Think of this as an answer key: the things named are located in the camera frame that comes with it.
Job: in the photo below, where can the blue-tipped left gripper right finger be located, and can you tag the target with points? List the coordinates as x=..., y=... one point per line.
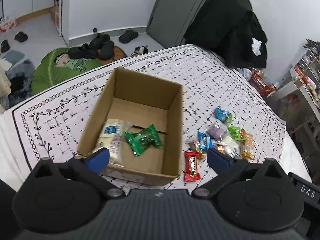
x=228, y=171

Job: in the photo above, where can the clear pack white cake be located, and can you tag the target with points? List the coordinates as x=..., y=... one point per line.
x=230, y=146

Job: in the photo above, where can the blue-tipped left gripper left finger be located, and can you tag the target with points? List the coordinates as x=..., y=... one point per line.
x=88, y=170

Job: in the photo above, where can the purple snack pouch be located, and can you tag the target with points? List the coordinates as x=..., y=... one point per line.
x=218, y=132

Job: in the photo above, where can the green cartoon floor mat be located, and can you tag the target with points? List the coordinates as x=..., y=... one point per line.
x=57, y=67

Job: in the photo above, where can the brown cardboard box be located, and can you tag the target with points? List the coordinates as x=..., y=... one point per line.
x=142, y=100

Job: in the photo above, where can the blue candy wrapper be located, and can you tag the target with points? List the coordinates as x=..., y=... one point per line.
x=205, y=141

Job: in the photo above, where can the grey drawer organizer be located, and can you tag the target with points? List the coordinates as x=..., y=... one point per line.
x=309, y=66

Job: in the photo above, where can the white shelf rack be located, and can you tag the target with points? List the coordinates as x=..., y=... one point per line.
x=58, y=16

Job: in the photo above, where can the black coat over chair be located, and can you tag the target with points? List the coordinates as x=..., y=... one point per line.
x=230, y=29

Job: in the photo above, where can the grey fluffy rug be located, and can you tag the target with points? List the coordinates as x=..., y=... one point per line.
x=21, y=77

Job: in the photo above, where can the grey door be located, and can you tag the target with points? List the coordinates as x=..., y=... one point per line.
x=170, y=19

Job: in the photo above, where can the orange biscuit pack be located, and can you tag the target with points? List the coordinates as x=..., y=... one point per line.
x=247, y=146

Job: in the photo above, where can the black shoes pile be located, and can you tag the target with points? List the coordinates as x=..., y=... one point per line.
x=101, y=47

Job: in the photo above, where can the red chocolate bar wrapper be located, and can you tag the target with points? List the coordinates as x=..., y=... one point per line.
x=191, y=171

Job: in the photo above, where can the dark green candy pack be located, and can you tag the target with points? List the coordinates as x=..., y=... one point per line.
x=141, y=141

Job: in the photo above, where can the light green fruit snack pouch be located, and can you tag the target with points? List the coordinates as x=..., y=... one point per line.
x=235, y=133

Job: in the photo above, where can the black slipper near door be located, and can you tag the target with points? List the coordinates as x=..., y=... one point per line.
x=128, y=36

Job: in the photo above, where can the red orange small snack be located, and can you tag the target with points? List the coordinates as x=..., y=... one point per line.
x=195, y=147

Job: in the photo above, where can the cream white snack pack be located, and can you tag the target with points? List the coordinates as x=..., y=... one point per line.
x=111, y=137

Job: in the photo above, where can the white desk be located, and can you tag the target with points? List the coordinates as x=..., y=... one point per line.
x=294, y=102

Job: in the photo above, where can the white patterned black-marked blanket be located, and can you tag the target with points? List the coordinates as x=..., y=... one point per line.
x=50, y=124

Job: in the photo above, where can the red plastic basket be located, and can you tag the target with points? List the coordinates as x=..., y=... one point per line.
x=257, y=81

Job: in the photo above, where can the black slipper far left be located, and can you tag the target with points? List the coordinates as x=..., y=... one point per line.
x=21, y=37

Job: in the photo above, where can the blue green snack pouch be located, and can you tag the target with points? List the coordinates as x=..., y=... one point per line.
x=223, y=115

